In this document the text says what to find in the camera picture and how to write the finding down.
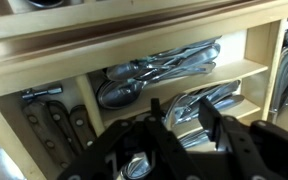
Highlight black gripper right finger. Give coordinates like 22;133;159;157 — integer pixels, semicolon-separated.
198;97;288;180

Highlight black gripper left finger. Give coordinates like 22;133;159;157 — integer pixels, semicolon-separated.
57;97;205;180

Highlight steel fork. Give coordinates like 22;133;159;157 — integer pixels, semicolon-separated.
175;94;246;126

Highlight pile of silver forks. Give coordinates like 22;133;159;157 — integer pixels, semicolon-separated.
166;79;242;125

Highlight pile of silver spoons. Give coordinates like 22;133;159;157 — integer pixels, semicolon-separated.
96;61;217;110

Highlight steel table knife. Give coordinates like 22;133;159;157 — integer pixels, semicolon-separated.
270;44;288;114

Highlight large steel spoon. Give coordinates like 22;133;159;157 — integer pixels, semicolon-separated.
105;37;222;83

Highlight small steel T tool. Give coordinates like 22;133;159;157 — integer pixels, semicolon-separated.
21;85;64;102

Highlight wooden handled steak knife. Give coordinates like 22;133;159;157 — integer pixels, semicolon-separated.
68;104;97;148
22;99;76;169
47;99;82;155

